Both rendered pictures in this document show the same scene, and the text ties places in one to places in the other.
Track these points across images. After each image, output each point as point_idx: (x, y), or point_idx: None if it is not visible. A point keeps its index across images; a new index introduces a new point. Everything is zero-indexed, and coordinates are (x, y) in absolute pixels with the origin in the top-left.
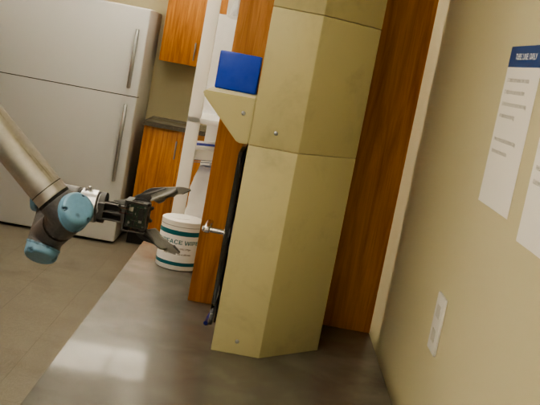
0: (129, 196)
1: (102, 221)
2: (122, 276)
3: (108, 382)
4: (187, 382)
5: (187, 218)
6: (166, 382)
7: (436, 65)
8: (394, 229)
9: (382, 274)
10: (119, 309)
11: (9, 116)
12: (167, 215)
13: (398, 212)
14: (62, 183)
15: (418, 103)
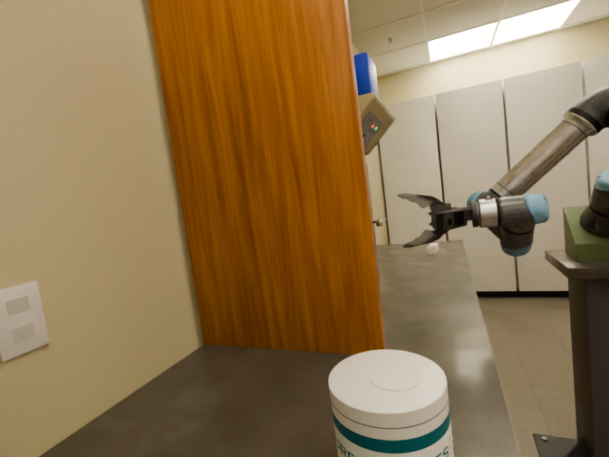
0: (449, 203)
1: (472, 225)
2: (493, 392)
3: (436, 272)
4: (395, 278)
5: (375, 374)
6: (407, 277)
7: (157, 78)
8: (148, 257)
9: (142, 321)
10: (457, 318)
11: (546, 136)
12: (431, 373)
13: (150, 235)
14: (493, 185)
15: (105, 105)
